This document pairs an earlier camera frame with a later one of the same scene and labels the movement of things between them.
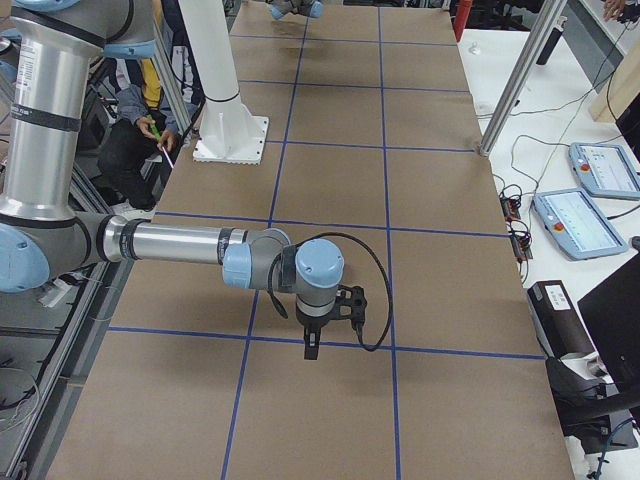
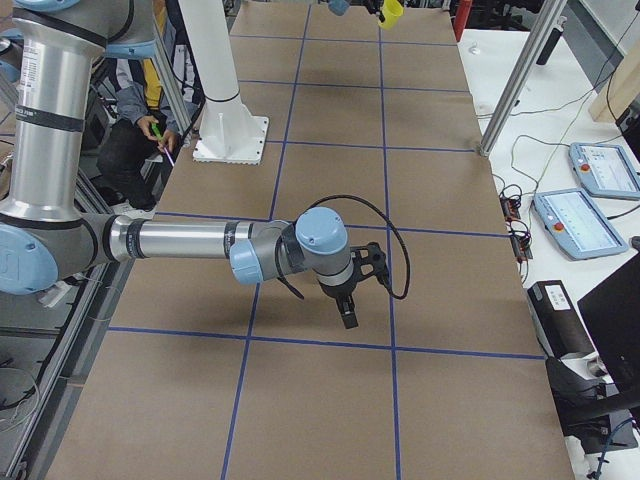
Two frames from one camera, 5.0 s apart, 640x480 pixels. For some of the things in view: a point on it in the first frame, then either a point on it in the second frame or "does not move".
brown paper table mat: (371, 133) does not move
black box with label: (559, 321) does not move
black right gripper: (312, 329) to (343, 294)
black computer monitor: (612, 313) does not move
